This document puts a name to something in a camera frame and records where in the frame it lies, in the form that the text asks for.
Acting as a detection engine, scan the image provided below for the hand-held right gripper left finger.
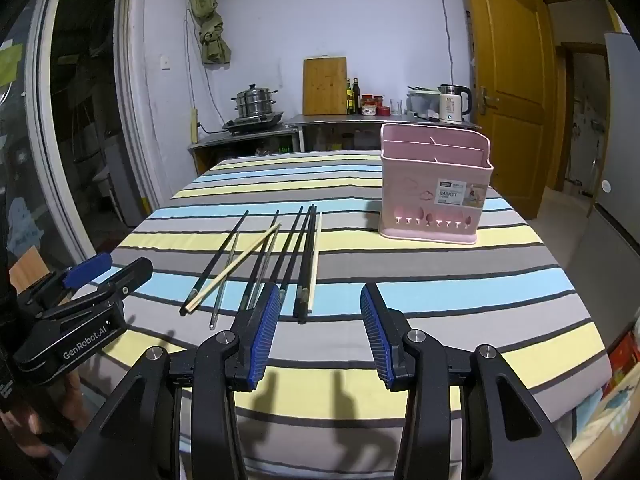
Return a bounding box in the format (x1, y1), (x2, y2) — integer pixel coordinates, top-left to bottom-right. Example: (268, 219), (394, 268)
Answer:
(60, 282), (282, 480)

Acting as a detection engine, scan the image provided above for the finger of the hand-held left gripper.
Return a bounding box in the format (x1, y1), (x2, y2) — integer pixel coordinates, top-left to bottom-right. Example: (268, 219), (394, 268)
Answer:
(20, 252), (114, 312)
(37, 257), (154, 322)

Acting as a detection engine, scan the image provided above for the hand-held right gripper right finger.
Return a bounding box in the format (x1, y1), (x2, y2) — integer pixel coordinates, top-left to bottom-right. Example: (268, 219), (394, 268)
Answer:
(360, 282), (581, 480)

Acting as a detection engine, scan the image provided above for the silver metal chopstick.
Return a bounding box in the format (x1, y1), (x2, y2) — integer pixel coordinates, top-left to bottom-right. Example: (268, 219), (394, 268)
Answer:
(250, 237), (276, 308)
(210, 231), (241, 331)

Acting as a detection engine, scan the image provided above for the light wooden chopstick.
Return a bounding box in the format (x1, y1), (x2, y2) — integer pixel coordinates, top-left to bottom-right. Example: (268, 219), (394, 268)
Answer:
(180, 223), (281, 315)
(184, 225), (283, 317)
(306, 211), (324, 315)

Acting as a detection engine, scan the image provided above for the black chopstick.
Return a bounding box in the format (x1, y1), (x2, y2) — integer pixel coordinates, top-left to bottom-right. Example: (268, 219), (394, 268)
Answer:
(292, 204), (315, 318)
(239, 210), (281, 313)
(190, 210), (250, 298)
(299, 205), (320, 323)
(277, 206), (305, 306)

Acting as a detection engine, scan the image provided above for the pink plastic utensil basket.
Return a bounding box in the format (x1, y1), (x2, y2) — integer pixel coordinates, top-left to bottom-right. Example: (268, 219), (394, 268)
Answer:
(377, 122), (495, 246)

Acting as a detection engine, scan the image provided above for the person's left hand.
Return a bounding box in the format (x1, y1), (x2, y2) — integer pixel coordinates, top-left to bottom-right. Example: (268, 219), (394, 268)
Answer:
(0, 360), (96, 461)

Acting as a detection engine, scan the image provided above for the striped tablecloth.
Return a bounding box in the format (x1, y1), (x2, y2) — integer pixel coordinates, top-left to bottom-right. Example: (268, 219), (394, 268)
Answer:
(75, 150), (614, 480)

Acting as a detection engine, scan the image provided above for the glass sliding door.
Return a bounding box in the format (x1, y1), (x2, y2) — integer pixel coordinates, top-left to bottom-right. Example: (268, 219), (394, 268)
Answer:
(0, 0), (166, 281)

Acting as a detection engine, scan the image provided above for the low metal kitchen shelf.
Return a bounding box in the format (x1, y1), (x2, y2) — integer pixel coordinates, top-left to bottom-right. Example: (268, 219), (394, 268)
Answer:
(187, 125), (301, 176)

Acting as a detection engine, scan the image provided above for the black induction cooker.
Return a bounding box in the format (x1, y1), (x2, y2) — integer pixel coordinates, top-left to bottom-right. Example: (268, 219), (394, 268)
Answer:
(222, 111), (285, 136)

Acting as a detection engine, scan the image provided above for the steel steamer pot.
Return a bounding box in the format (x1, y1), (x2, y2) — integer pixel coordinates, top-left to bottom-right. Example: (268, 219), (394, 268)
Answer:
(231, 85), (279, 120)

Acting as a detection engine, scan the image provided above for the tall metal kitchen table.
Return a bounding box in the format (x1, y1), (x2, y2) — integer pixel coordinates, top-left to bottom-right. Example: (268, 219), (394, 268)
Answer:
(282, 112), (483, 154)

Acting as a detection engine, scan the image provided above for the clear plastic storage container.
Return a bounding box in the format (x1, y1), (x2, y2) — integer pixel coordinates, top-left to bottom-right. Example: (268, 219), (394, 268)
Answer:
(406, 86), (442, 120)

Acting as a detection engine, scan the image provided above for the red printed box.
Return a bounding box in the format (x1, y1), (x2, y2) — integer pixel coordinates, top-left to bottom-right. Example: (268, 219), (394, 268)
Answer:
(602, 327), (640, 396)

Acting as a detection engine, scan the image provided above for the white electric kettle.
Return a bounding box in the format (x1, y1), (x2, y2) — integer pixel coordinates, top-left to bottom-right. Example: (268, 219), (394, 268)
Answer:
(438, 84), (473, 125)

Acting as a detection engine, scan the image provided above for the cartoon printed box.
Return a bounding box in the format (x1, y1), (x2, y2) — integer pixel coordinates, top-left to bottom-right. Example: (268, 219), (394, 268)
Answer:
(570, 375), (640, 466)

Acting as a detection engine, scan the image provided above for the wooden cutting board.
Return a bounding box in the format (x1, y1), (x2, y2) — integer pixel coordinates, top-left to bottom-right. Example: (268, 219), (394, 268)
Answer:
(302, 56), (348, 116)

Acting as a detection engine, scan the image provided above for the green hanging cloth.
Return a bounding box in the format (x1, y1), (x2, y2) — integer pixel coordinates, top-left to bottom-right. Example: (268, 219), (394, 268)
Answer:
(192, 0), (232, 66)

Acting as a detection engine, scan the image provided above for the yellow wooden door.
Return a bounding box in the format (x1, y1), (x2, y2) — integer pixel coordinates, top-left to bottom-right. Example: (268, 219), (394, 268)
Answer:
(460, 0), (559, 221)

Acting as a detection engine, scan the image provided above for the metal door handle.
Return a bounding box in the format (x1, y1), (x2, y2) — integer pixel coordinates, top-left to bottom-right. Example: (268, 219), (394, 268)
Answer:
(475, 86), (501, 113)

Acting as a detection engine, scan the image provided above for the black wall cable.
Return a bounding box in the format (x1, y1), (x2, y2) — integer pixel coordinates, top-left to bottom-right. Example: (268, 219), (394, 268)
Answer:
(434, 0), (455, 87)

